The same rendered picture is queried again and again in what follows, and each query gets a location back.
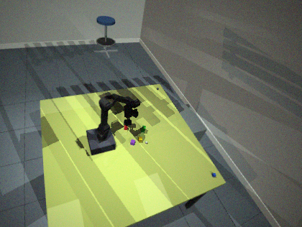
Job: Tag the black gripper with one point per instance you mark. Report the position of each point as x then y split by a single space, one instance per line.
127 121

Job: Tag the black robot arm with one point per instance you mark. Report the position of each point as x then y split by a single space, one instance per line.
103 128

